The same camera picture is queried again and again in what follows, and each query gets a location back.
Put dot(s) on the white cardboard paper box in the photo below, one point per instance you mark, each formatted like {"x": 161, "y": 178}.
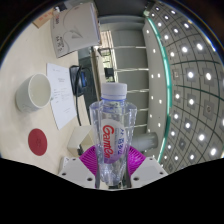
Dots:
{"x": 75, "y": 30}

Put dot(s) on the small black framed screen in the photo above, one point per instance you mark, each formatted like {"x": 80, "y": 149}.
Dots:
{"x": 103, "y": 51}

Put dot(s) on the group of ceiling lights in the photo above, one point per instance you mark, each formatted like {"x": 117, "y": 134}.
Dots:
{"x": 190, "y": 75}

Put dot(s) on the white ceramic mug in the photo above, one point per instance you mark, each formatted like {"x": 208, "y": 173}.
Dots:
{"x": 25, "y": 98}

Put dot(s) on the black desk console unit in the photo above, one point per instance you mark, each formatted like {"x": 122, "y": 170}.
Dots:
{"x": 81, "y": 80}

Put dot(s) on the long curved conference desk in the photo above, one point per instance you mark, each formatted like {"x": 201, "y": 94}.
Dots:
{"x": 98, "y": 76}

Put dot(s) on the clear plastic water bottle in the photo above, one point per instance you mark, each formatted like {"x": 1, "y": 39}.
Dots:
{"x": 112, "y": 133}

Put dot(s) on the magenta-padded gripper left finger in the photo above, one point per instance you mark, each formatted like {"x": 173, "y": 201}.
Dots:
{"x": 86, "y": 160}

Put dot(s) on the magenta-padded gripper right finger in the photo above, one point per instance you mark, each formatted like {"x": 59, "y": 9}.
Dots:
{"x": 137, "y": 160}

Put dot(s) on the white remote control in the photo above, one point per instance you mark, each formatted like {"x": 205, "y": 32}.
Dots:
{"x": 64, "y": 163}

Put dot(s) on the white printed paper sheet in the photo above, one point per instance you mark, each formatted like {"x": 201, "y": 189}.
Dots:
{"x": 61, "y": 96}

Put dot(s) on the flat round red coaster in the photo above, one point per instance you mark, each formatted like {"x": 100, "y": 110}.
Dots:
{"x": 37, "y": 142}

